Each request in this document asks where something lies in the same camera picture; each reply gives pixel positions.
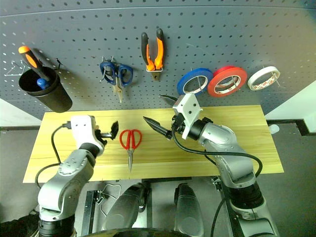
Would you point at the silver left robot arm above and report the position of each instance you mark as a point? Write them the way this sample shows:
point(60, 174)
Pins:
point(64, 180)

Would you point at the silver double peg hook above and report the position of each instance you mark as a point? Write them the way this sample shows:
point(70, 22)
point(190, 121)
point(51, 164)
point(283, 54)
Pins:
point(105, 72)

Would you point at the dark grey rounded shape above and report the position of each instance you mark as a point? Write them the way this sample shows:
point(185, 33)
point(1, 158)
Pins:
point(188, 209)
point(126, 207)

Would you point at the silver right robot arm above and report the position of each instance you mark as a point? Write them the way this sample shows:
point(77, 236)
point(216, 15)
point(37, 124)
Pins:
point(222, 138)

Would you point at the blue tape roll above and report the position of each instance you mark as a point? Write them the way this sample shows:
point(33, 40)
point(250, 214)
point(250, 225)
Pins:
point(182, 82)

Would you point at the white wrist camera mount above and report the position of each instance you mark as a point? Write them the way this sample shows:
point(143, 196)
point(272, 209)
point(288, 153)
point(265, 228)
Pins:
point(188, 108)
point(82, 128)

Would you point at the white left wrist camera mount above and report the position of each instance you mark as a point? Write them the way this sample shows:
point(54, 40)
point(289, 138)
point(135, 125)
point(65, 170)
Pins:
point(82, 128)

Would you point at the grey metal stand frame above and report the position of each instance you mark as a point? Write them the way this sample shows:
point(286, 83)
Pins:
point(87, 212)

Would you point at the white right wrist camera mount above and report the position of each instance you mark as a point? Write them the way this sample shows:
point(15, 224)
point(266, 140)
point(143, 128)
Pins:
point(188, 108)

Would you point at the white tape roll red print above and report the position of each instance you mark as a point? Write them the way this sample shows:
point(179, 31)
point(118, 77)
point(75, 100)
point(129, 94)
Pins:
point(251, 82)

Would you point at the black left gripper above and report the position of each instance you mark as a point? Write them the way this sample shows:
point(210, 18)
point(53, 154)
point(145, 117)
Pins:
point(100, 137)

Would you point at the orange black screwdriver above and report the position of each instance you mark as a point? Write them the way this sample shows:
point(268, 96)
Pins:
point(29, 58)

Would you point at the grey perforated pegboard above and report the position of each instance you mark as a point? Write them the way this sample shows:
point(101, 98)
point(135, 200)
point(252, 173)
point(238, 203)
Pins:
point(222, 37)

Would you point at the black cup bracket hook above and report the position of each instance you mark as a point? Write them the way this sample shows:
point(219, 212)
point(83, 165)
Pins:
point(58, 64)

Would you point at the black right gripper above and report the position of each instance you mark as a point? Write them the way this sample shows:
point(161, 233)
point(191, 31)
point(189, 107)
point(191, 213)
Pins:
point(178, 124)

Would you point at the black cup holder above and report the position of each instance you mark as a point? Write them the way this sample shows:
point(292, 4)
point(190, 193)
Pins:
point(54, 98)

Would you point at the silver pliers holder bracket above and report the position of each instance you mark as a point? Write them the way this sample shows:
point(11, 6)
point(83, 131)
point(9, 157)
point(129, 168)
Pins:
point(154, 70)

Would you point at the orange black pliers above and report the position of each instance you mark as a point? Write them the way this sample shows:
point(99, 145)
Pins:
point(159, 54)

